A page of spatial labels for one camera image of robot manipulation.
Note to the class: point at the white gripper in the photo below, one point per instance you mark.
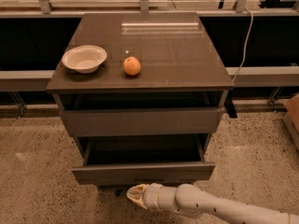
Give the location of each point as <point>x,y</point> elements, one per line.
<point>152,195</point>

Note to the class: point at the cardboard box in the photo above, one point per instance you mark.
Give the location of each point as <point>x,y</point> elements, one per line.
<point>291,118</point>

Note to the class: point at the white bowl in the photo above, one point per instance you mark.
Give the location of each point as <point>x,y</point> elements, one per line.
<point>84,59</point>

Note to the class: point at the grey drawer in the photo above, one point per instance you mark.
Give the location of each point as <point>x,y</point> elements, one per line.
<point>132,160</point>
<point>103,114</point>

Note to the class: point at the grey top drawer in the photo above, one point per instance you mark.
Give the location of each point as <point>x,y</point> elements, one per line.
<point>103,114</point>

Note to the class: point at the orange fruit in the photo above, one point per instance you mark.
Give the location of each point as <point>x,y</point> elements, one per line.
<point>132,66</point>

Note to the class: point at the dark grey drawer cabinet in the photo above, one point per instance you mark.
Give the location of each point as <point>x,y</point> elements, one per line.
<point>174,50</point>

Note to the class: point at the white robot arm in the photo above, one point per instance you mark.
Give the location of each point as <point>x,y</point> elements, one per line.
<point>189,201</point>

